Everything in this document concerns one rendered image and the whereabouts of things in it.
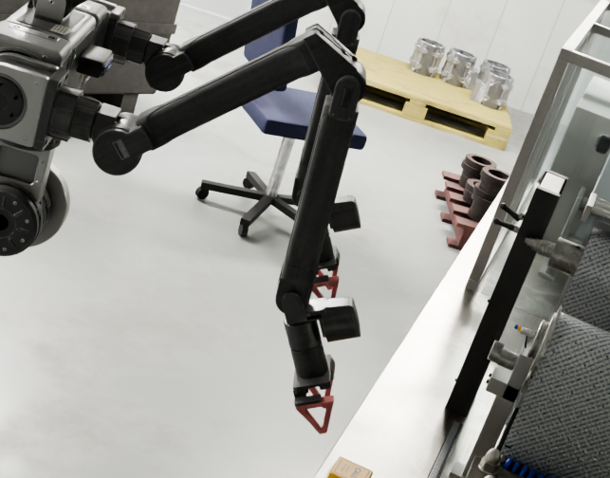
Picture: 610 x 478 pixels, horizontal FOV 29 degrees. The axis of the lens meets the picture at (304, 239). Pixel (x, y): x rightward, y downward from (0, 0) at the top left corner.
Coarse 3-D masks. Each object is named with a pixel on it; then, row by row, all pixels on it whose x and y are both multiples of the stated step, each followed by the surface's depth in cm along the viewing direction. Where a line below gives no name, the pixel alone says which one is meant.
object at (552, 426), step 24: (528, 408) 217; (552, 408) 216; (576, 408) 214; (600, 408) 213; (528, 432) 219; (552, 432) 217; (576, 432) 216; (600, 432) 214; (528, 456) 220; (552, 456) 218; (576, 456) 217; (600, 456) 216
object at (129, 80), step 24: (0, 0) 548; (24, 0) 557; (120, 0) 596; (144, 0) 607; (168, 0) 618; (144, 24) 614; (168, 24) 626; (120, 72) 620; (144, 72) 631; (96, 96) 645; (120, 96) 631
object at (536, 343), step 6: (540, 324) 217; (546, 324) 217; (540, 330) 216; (546, 330) 216; (540, 336) 216; (534, 342) 216; (540, 342) 216; (534, 348) 216; (528, 354) 218; (534, 354) 217
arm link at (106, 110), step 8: (104, 104) 195; (104, 112) 191; (112, 112) 192; (96, 120) 191; (104, 120) 191; (112, 120) 191; (120, 120) 193; (128, 120) 194; (96, 128) 191; (96, 136) 192
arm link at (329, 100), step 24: (336, 96) 184; (336, 120) 188; (336, 144) 190; (312, 168) 192; (336, 168) 192; (312, 192) 194; (336, 192) 194; (312, 216) 195; (312, 240) 197; (288, 264) 198; (312, 264) 198; (288, 288) 199; (312, 288) 199
